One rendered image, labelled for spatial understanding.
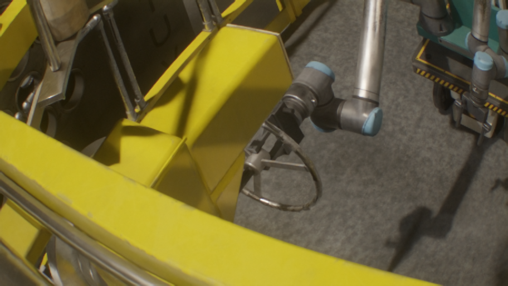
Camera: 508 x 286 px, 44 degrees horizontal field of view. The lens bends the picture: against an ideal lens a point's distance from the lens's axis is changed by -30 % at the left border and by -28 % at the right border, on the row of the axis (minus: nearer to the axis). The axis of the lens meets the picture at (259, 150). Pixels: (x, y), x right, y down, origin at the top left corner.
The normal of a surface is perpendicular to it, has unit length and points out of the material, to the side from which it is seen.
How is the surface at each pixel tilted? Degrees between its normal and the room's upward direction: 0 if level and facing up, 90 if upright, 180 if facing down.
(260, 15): 0
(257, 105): 90
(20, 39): 90
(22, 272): 27
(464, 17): 90
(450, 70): 0
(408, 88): 0
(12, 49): 90
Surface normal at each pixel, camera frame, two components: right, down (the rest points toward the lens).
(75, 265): 0.82, 0.26
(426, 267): -0.24, -0.65
